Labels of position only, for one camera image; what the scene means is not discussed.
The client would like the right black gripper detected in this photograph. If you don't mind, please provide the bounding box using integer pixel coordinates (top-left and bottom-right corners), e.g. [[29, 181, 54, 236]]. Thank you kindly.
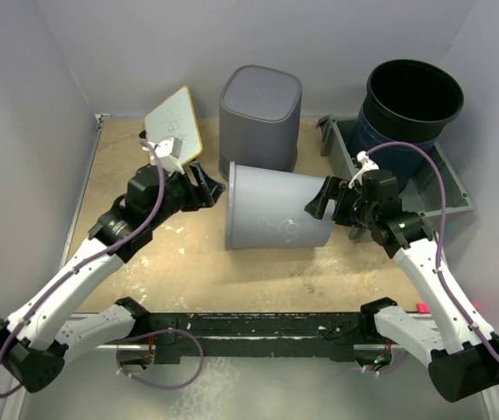
[[306, 175, 377, 228]]

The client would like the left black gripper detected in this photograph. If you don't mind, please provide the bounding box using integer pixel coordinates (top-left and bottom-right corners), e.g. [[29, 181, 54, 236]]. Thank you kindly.
[[149, 162, 224, 228]]

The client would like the smooth lavender round bin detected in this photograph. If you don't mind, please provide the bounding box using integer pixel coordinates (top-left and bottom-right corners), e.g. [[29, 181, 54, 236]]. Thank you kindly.
[[225, 162, 334, 250]]

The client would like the grey slotted square bin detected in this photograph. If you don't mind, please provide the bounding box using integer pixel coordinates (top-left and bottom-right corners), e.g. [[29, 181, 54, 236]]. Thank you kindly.
[[218, 65, 303, 179]]

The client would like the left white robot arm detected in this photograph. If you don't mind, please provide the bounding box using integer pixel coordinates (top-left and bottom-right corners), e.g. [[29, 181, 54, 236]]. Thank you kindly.
[[0, 161, 226, 398]]

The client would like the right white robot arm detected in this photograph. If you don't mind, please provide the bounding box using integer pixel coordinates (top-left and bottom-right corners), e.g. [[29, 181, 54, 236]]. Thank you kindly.
[[305, 170, 499, 403]]

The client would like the grey plastic crate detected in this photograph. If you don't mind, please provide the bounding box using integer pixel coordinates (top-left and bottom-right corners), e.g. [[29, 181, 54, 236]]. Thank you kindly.
[[316, 115, 474, 231]]

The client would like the dark blue round bin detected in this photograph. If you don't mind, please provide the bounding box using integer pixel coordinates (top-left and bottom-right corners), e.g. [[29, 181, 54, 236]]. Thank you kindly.
[[348, 59, 466, 189]]

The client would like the pink tape marker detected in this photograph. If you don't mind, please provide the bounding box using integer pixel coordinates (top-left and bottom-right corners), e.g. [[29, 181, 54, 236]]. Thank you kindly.
[[417, 302, 430, 314]]

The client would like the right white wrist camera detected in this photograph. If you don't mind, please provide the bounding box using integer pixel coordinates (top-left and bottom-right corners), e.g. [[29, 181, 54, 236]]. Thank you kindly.
[[348, 151, 379, 189]]

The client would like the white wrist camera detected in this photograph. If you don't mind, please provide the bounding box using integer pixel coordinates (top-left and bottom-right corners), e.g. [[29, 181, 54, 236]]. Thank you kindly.
[[348, 151, 379, 189], [141, 136, 185, 174]]

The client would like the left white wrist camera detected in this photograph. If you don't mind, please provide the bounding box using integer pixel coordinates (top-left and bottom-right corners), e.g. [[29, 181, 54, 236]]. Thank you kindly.
[[141, 136, 185, 174]]

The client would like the small whiteboard wooden frame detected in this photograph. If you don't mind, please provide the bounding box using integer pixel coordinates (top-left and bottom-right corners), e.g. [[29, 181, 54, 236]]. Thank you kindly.
[[144, 86, 203, 164]]

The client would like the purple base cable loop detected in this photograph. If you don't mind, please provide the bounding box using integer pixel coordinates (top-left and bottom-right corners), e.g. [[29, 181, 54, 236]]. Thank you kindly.
[[116, 328, 205, 391]]

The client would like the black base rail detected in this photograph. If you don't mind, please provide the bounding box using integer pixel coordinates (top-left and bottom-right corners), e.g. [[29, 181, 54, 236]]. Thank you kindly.
[[116, 297, 386, 365]]

